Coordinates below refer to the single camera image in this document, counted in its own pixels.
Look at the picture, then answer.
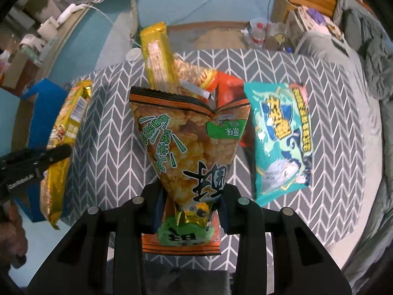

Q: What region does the white hair dryer cable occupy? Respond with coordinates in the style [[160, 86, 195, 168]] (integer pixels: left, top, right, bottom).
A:
[[88, 3, 136, 38]]

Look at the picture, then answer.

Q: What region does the person's left hand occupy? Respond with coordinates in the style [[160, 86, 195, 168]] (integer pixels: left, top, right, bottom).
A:
[[0, 200, 29, 268]]

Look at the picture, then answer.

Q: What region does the plastic bottle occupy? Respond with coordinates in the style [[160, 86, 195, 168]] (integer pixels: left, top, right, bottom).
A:
[[244, 17, 271, 48]]

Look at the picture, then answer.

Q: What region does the grey duvet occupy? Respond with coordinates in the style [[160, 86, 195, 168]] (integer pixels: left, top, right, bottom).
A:
[[333, 0, 393, 99]]

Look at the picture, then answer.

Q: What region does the white hair dryer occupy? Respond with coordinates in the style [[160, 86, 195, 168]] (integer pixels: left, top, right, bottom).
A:
[[57, 2, 91, 25]]

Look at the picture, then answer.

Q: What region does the teal snack bag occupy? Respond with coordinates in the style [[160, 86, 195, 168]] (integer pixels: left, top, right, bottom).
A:
[[243, 81, 314, 207]]

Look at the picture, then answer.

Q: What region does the wooden ledge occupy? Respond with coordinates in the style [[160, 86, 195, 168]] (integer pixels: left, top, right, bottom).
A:
[[9, 6, 93, 84]]

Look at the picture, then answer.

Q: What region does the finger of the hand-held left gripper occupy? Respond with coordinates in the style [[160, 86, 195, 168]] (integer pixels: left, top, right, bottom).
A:
[[12, 144, 73, 173]]

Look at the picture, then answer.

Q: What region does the orange and green cracker bag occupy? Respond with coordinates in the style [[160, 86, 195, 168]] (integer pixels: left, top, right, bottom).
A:
[[129, 86, 251, 255]]

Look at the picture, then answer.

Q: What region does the orange peanut snack bag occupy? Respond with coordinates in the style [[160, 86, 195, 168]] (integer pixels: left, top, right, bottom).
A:
[[173, 61, 217, 100]]

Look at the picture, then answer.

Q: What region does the cream cup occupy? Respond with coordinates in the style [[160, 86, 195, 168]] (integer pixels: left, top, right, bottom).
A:
[[37, 17, 59, 39]]

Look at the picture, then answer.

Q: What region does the open brown cardboard box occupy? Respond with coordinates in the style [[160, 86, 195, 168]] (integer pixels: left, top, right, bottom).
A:
[[0, 49, 35, 90]]

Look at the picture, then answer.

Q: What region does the grey bed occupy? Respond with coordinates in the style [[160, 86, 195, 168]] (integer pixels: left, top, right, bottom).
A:
[[295, 32, 393, 287]]

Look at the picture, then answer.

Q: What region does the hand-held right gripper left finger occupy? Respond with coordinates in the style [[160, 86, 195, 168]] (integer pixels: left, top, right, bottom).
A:
[[28, 184, 168, 295]]

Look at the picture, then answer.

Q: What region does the grey chevron tablecloth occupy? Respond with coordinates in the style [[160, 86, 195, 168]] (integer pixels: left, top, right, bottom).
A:
[[58, 49, 381, 271]]

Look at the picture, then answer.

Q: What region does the white kettle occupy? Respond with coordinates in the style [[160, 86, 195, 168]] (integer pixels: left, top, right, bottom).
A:
[[127, 48, 145, 62]]

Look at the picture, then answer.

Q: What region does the gold long snack packet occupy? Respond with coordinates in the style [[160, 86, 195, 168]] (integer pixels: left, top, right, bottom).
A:
[[140, 21, 185, 98]]

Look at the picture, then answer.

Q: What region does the yellow long snack packet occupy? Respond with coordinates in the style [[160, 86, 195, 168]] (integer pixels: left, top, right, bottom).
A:
[[39, 79, 93, 230]]

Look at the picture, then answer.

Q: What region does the blue-edged cardboard box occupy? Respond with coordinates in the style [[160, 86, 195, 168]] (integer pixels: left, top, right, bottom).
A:
[[14, 78, 70, 223]]

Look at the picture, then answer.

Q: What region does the small white fan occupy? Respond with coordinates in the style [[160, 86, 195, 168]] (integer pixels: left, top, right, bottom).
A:
[[18, 34, 42, 58]]

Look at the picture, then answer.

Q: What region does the red snack bag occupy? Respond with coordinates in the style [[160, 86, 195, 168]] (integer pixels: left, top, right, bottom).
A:
[[212, 71, 257, 148]]

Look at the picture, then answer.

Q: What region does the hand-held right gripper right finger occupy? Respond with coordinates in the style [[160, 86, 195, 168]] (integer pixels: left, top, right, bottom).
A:
[[216, 184, 352, 295]]

